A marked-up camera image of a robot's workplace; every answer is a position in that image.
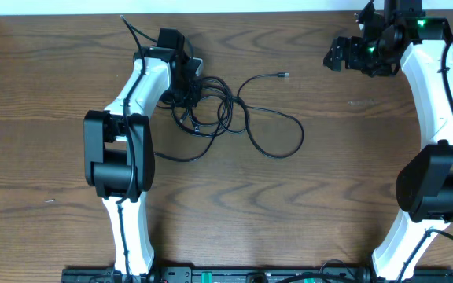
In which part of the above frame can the black USB cable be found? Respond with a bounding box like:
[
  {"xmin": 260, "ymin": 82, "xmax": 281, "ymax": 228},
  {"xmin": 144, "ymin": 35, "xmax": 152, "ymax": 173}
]
[{"xmin": 218, "ymin": 72, "xmax": 305, "ymax": 160}]

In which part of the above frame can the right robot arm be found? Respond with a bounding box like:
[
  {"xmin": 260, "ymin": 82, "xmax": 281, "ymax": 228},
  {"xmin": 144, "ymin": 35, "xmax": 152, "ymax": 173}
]
[{"xmin": 323, "ymin": 1, "xmax": 453, "ymax": 282}]

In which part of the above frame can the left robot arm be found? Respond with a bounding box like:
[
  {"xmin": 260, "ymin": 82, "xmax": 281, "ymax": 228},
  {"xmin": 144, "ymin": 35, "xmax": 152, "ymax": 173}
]
[{"xmin": 83, "ymin": 28, "xmax": 203, "ymax": 282}]

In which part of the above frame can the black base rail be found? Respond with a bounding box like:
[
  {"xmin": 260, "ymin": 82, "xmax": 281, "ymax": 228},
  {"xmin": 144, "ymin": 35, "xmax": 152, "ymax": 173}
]
[{"xmin": 59, "ymin": 263, "xmax": 453, "ymax": 283}]

